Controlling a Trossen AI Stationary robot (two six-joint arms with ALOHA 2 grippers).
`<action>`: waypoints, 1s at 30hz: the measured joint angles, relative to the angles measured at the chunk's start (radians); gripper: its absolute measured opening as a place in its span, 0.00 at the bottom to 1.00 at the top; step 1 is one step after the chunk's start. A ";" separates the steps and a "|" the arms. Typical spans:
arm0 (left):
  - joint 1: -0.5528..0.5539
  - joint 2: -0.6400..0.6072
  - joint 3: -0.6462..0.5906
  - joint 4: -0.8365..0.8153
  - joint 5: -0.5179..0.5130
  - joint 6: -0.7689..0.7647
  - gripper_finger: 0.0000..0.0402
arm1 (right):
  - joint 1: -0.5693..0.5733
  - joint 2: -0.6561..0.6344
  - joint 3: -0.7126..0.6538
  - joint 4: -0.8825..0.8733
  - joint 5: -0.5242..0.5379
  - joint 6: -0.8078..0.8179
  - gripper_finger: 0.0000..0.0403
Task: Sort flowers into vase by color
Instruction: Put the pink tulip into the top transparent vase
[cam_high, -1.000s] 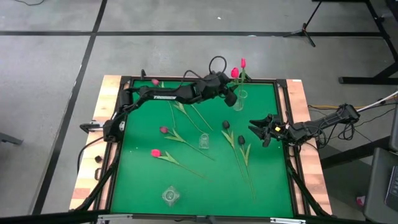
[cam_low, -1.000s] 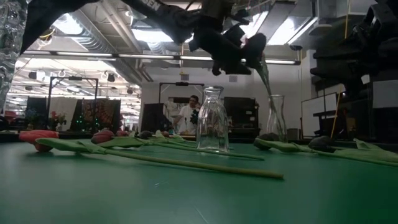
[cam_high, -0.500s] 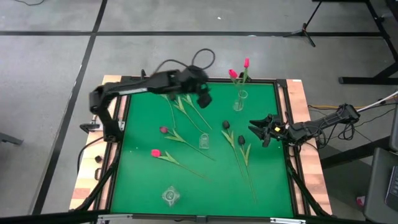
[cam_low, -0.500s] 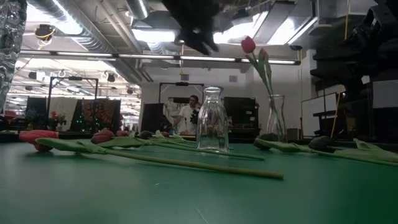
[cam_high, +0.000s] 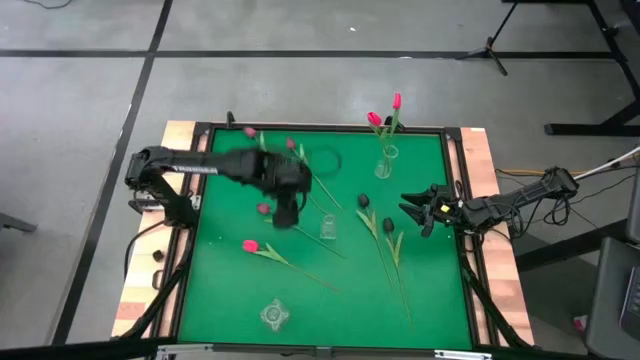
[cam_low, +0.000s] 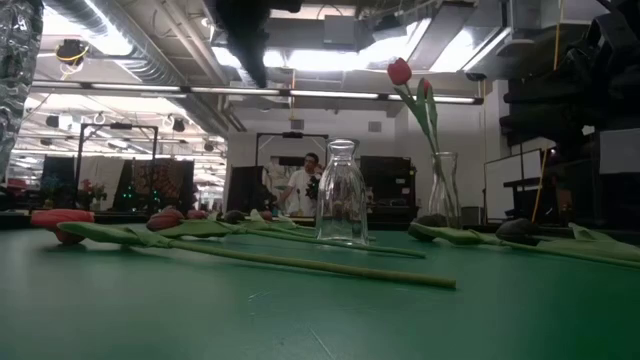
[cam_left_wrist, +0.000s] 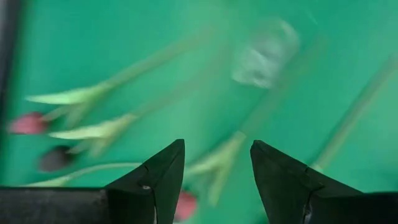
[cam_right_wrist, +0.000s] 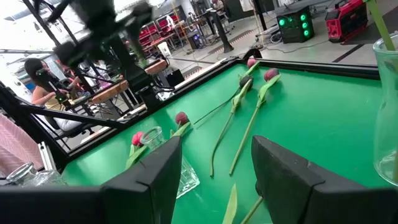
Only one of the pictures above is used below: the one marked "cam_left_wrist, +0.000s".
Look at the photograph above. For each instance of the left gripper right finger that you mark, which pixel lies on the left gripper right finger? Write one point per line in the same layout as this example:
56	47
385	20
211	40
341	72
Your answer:
280	180

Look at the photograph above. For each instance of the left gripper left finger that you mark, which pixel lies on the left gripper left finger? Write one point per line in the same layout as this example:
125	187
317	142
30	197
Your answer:
155	186

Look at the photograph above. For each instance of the dark pink artificial tulip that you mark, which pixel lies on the dark pink artificial tulip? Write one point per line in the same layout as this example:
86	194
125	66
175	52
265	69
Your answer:
348	121
185	205

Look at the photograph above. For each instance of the dark purple artificial tulip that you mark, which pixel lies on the dark purple artificial tulip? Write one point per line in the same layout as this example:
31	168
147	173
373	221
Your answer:
56	158

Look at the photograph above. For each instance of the red artificial tulip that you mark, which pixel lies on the red artificial tulip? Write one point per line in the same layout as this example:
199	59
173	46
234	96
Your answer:
28	123

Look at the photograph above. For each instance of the ribbed clear glass vase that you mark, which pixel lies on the ribbed clear glass vase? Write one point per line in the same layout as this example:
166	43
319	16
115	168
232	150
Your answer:
264	59

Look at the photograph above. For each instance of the green table mat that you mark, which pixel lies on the green table mat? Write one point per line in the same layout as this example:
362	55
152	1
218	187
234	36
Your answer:
77	37

